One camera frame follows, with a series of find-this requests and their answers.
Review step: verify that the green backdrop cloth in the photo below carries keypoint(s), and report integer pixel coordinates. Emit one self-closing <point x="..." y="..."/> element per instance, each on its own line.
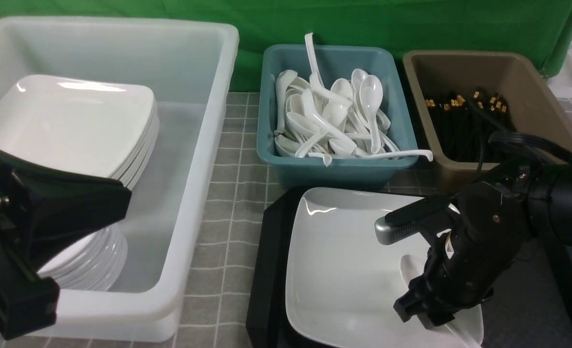
<point x="540" y="30"/>

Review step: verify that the pile of white spoons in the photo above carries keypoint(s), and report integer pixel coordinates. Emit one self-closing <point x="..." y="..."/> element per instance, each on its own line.
<point x="342" y="121"/>

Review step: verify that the stack of white square plates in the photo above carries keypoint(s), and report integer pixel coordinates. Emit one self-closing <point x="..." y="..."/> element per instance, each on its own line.
<point x="85" y="127"/>

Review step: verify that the black serving tray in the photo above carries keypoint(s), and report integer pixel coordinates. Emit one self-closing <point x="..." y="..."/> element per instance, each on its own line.
<point x="539" y="280"/>

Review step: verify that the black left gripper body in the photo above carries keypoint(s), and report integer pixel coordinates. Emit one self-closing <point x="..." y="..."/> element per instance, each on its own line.
<point x="42" y="212"/>

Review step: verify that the stack of small white bowls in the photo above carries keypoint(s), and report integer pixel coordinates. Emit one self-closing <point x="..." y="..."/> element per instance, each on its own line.
<point x="93" y="263"/>

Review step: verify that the large translucent white tub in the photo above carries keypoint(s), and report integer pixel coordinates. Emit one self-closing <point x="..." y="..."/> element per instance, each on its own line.
<point x="188" y="65"/>

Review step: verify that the white square rice plate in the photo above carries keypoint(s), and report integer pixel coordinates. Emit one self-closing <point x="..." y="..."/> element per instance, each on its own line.
<point x="341" y="283"/>

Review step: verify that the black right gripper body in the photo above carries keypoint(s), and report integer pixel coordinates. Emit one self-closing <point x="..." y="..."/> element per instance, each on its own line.
<point x="473" y="237"/>

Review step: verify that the pile of black chopsticks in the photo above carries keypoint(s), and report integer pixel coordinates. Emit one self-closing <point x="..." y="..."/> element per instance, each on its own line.
<point x="462" y="134"/>

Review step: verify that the brown plastic bin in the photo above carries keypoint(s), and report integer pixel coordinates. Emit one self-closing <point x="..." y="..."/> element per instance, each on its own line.
<point x="533" y="106"/>

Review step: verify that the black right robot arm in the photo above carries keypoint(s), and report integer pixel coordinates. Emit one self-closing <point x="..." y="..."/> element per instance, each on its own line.
<point x="542" y="170"/>

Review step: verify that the white spoon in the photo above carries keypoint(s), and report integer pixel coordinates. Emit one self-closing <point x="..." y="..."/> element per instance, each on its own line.
<point x="467" y="326"/>

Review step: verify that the teal plastic bin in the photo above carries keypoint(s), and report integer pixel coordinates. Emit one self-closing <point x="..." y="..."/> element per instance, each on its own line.
<point x="334" y="62"/>

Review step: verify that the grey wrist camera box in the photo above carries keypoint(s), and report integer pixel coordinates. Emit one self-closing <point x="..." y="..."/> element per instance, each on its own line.
<point x="390" y="233"/>

